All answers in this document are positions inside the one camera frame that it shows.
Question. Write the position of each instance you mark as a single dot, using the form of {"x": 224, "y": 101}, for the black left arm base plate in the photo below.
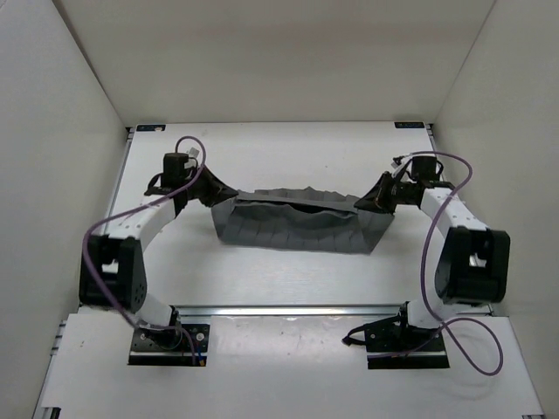
{"x": 184, "y": 347}

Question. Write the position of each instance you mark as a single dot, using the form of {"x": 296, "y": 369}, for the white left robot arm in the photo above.
{"x": 113, "y": 273}

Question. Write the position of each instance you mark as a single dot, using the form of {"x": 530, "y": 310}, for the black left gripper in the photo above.
{"x": 218, "y": 190}

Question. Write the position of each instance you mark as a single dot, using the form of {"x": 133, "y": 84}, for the grey pleated skirt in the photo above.
{"x": 299, "y": 220}

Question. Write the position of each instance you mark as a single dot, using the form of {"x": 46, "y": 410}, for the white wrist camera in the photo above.
{"x": 400, "y": 164}
{"x": 196, "y": 155}

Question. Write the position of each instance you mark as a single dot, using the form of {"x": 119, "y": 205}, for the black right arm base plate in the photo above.
{"x": 393, "y": 345}

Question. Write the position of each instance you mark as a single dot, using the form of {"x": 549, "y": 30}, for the blue corner label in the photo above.
{"x": 409, "y": 125}
{"x": 150, "y": 128}

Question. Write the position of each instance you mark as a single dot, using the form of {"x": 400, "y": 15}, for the blue left corner label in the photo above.
{"x": 150, "y": 128}

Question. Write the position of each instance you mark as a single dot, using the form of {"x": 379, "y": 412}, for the aluminium table edge rail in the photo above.
{"x": 288, "y": 310}

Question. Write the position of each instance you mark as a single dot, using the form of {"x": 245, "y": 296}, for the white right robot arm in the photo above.
{"x": 473, "y": 264}

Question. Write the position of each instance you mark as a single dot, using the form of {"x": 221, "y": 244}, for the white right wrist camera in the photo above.
{"x": 400, "y": 164}

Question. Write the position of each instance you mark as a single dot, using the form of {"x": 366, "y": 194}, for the blue right corner label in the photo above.
{"x": 409, "y": 125}

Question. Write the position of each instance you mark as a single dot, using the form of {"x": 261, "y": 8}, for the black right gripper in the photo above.
{"x": 376, "y": 200}

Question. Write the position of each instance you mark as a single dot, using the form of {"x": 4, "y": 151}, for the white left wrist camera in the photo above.
{"x": 196, "y": 155}

